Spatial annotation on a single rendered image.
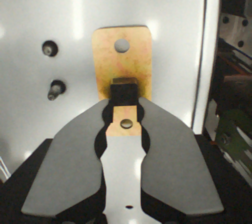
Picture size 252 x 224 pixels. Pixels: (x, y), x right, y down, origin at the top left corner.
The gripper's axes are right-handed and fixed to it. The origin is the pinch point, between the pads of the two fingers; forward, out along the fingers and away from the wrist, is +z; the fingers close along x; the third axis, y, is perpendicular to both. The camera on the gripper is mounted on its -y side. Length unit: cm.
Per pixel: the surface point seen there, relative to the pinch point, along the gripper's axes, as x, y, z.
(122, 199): -1.0, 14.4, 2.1
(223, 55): 16.2, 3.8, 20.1
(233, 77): 12.4, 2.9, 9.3
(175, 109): 3.9, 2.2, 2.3
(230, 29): 23.3, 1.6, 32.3
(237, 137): 9.3, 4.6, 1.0
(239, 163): 9.5, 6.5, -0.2
